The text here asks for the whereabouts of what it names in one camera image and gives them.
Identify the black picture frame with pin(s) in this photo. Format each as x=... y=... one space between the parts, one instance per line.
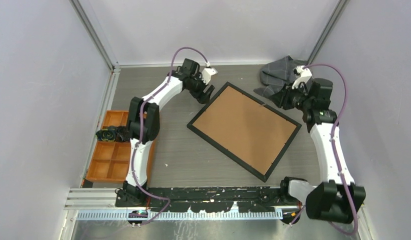
x=245 y=129

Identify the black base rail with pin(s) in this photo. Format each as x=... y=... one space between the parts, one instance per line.
x=249 y=199

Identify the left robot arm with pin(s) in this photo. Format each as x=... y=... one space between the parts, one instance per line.
x=143 y=123

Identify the orange wooden divided tray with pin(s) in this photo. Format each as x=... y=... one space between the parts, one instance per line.
x=110 y=161

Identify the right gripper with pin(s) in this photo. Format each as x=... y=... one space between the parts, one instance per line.
x=281 y=99

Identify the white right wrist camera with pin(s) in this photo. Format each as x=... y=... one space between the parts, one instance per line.
x=302 y=75

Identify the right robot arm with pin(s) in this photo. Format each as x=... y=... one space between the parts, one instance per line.
x=337 y=198

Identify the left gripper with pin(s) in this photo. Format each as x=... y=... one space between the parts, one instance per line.
x=202 y=97

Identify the grey checked cloth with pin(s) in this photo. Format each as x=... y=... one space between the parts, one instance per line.
x=277 y=75

